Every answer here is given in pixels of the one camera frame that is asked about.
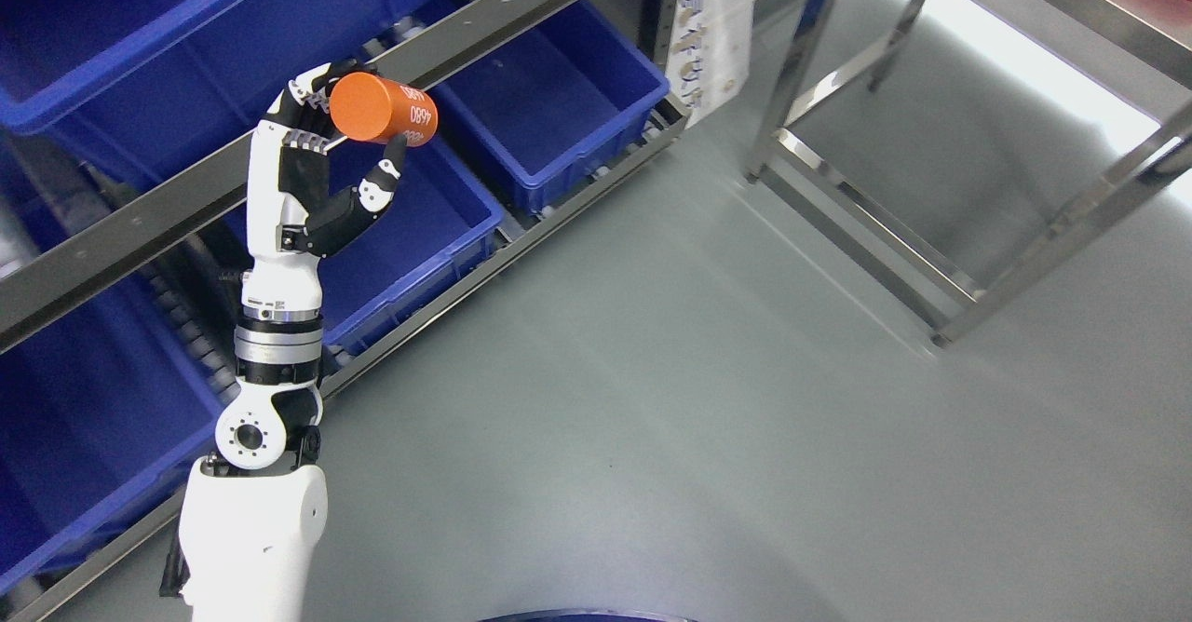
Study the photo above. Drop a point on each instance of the orange cylindrical capacitor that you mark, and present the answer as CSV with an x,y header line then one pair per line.
x,y
369,108

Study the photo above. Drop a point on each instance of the blue bin lower centre-right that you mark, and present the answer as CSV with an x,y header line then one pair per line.
x,y
439,227

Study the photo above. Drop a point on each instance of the blue bin lower right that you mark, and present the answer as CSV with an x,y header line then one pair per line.
x,y
548,108

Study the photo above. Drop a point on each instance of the stainless steel table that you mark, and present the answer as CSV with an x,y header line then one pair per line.
x,y
948,301

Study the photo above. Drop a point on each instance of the large blue bin upper right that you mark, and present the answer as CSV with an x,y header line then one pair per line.
x,y
143,89

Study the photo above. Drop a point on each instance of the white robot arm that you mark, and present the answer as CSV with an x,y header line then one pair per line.
x,y
256,507

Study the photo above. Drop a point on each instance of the blue bin lower middle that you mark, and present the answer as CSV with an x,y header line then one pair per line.
x,y
103,413

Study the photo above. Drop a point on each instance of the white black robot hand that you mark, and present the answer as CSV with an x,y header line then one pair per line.
x,y
293,220

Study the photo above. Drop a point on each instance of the metal shelf rack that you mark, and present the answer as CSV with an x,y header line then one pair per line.
x,y
458,39

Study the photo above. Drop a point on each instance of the white paper sign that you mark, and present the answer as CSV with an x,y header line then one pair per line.
x,y
709,53

